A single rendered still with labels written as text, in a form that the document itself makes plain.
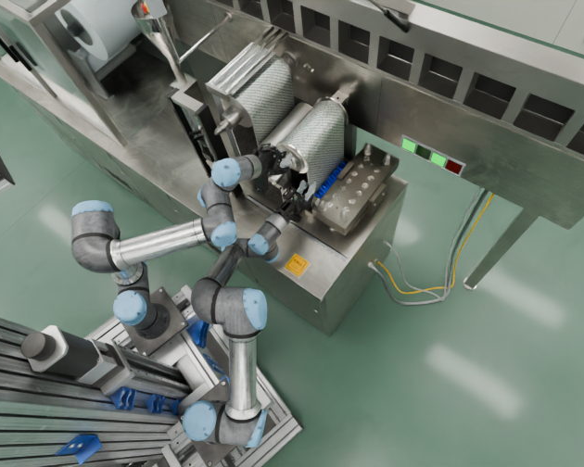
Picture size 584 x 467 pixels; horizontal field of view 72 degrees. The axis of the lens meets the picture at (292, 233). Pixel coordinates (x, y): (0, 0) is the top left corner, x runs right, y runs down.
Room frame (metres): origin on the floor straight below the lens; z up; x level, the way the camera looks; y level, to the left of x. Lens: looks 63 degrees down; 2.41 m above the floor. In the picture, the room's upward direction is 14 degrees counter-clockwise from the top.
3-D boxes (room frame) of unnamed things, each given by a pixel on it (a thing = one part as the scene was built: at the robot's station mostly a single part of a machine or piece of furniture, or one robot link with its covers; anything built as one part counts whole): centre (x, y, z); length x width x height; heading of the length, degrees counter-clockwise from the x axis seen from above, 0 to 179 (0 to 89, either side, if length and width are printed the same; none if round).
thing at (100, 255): (0.59, 0.40, 1.40); 0.49 x 0.11 x 0.12; 92
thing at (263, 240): (0.68, 0.10, 1.11); 0.11 x 0.08 x 0.09; 130
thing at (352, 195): (0.87, -0.30, 1.00); 0.40 x 0.16 x 0.06; 130
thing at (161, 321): (0.58, 0.66, 0.87); 0.15 x 0.15 x 0.10
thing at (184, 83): (1.52, 0.32, 1.18); 0.14 x 0.14 x 0.57
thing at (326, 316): (1.66, 0.50, 0.43); 2.52 x 0.64 x 0.86; 40
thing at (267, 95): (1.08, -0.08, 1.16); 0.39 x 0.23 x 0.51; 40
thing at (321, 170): (0.94, -0.20, 1.11); 0.23 x 0.01 x 0.18; 130
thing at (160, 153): (1.65, 0.51, 0.88); 2.52 x 0.66 x 0.04; 40
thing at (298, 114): (1.07, -0.08, 1.17); 0.26 x 0.12 x 0.12; 130
